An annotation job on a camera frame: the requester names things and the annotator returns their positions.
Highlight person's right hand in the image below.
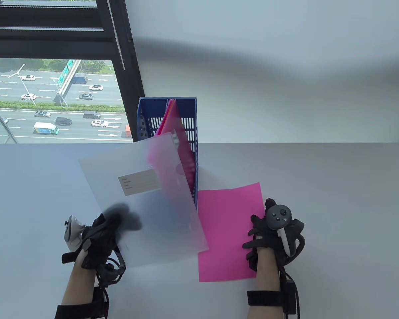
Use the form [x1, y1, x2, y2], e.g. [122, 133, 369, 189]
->
[242, 198, 285, 272]

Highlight person's left hand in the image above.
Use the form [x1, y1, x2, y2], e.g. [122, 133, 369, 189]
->
[81, 204, 143, 270]

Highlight translucent white plastic folder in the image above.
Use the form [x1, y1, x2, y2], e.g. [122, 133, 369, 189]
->
[78, 132, 209, 269]

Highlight person's left forearm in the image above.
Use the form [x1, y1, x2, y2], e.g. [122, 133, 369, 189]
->
[61, 251, 99, 307]

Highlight person's right forearm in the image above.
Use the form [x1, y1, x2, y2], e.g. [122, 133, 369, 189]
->
[254, 247, 283, 319]

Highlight pink paper sheet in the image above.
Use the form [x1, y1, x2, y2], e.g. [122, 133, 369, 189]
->
[197, 182, 266, 283]

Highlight grey white hand controller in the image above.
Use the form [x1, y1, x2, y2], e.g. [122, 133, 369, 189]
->
[64, 215, 86, 251]

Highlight pink and orange paper folders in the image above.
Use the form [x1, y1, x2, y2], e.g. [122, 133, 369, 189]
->
[147, 99, 197, 202]

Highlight blue plastic file holder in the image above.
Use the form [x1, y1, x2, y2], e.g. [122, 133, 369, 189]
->
[137, 97, 199, 212]

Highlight black hand controller white handle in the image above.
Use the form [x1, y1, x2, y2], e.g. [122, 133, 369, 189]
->
[265, 204, 306, 265]

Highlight black right arm strap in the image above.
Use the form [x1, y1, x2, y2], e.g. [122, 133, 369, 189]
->
[246, 290, 287, 306]

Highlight black arm strap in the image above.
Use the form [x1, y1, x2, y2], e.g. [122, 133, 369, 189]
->
[55, 288, 109, 319]
[246, 290, 287, 306]

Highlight black left glove cable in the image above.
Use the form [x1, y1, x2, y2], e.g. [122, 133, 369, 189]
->
[94, 248, 126, 319]

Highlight black glove cable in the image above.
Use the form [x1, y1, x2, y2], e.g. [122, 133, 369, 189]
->
[94, 248, 126, 319]
[278, 258, 302, 319]

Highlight black right glove cable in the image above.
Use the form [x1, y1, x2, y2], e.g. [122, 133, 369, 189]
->
[278, 258, 302, 319]

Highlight black left arm strap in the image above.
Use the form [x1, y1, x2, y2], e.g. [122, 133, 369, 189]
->
[55, 288, 109, 319]

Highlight black window frame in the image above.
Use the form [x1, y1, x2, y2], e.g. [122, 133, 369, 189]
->
[0, 0, 145, 144]

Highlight white bead blind cord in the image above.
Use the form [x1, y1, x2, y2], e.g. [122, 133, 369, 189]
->
[107, 0, 126, 71]

